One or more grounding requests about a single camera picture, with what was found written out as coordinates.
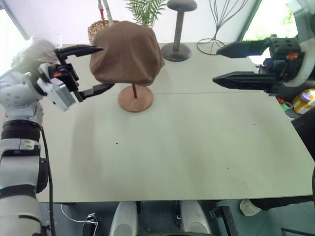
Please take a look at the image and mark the wicker basket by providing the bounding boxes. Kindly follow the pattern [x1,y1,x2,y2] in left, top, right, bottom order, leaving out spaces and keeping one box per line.
[87,20,121,45]

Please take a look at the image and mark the brown fabric cap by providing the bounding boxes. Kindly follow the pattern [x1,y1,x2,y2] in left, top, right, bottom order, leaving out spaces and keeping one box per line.
[89,20,165,87]

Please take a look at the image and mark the dark grey hat stand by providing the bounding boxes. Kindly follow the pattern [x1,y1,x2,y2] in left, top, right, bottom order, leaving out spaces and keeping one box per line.
[160,0,198,62]

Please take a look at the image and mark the small green red items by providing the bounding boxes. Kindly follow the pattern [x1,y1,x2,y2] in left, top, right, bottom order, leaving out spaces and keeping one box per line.
[276,96,294,112]

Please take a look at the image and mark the black floor box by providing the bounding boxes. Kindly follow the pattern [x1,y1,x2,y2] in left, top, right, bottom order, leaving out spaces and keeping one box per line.
[82,213,97,236]

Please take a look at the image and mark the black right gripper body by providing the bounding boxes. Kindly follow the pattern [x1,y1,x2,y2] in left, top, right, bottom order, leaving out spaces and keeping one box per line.
[262,35,306,84]

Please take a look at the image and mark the person in black clothes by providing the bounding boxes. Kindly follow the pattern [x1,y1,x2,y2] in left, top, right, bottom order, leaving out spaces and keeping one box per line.
[250,110,315,211]

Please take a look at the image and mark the yellow white container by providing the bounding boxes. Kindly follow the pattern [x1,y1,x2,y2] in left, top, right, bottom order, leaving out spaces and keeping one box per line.
[291,88,315,115]

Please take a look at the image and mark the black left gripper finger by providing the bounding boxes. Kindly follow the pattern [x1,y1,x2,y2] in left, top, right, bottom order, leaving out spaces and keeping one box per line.
[54,44,104,66]
[78,83,115,101]

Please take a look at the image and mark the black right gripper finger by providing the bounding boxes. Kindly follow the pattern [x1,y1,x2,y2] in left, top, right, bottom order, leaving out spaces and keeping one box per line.
[216,38,272,59]
[212,71,284,96]

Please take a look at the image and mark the black wire stand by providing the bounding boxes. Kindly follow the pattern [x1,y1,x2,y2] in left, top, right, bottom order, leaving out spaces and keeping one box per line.
[196,0,250,56]

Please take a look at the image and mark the white shoe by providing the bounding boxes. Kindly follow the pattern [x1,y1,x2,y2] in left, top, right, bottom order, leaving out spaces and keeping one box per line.
[239,199,262,217]

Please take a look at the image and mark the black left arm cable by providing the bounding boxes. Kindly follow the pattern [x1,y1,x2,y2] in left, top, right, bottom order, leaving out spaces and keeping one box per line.
[40,127,55,236]

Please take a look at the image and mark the wooden hat stand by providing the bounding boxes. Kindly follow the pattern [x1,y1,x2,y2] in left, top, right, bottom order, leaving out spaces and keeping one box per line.
[118,83,155,114]

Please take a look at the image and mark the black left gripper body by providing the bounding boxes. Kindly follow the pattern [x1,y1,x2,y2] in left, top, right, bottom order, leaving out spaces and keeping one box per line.
[48,62,84,103]

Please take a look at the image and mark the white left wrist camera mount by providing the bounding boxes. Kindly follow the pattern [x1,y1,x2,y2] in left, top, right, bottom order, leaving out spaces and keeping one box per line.
[36,63,76,112]

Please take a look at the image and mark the white sticks with red band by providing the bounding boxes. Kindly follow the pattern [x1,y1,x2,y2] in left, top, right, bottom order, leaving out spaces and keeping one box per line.
[97,0,114,26]

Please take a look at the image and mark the white floor cable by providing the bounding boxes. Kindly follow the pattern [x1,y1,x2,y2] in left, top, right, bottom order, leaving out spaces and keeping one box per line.
[61,203,99,231]

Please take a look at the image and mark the black table leg clamp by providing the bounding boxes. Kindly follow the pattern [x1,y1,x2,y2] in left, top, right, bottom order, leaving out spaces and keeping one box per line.
[208,206,235,236]

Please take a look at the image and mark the green fern plant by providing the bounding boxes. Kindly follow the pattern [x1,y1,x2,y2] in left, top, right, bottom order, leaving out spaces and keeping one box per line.
[125,0,168,28]

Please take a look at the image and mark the white fluffy feather bundle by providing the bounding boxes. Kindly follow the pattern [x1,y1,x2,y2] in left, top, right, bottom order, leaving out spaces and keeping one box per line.
[10,36,63,74]

